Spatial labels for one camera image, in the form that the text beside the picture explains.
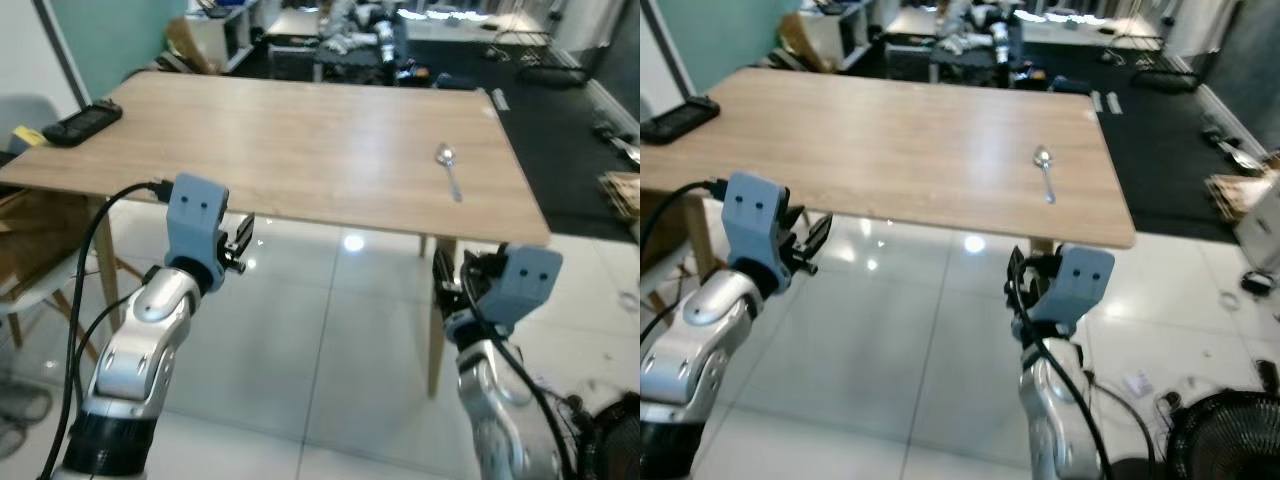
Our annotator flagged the brown woven basket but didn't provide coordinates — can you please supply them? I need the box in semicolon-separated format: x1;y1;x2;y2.
1205;150;1280;223
598;170;641;223

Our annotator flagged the brown cardboard box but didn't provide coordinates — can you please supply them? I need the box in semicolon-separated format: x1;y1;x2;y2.
640;185;703;269
0;188;101;296

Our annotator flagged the silver background robot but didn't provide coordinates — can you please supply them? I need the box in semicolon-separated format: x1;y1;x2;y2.
938;0;1017;63
320;0;403;67

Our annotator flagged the white drawer shelf unit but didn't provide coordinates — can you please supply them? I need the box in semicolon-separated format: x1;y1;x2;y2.
1234;172;1280;323

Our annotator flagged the black floor fan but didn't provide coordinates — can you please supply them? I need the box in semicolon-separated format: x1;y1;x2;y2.
1163;390;1280;480
578;393;641;480

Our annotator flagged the white plastic chair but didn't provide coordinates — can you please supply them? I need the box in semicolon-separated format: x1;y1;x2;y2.
0;94;126;366

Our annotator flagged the black handheld console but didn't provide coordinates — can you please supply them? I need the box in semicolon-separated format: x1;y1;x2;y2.
640;95;721;146
42;99;124;149

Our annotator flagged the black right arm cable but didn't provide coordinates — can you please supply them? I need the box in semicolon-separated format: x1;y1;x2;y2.
455;262;576;480
1010;250;1116;480

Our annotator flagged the metal spoon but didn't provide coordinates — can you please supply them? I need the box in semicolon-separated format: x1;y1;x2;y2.
1033;146;1058;206
435;144;464;204

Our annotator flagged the white open shelf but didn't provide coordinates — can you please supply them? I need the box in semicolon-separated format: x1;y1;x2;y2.
800;3;881;71
185;5;263;73

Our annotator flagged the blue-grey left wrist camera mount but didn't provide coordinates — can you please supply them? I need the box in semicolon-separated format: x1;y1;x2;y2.
165;174;230;291
722;171;793;291

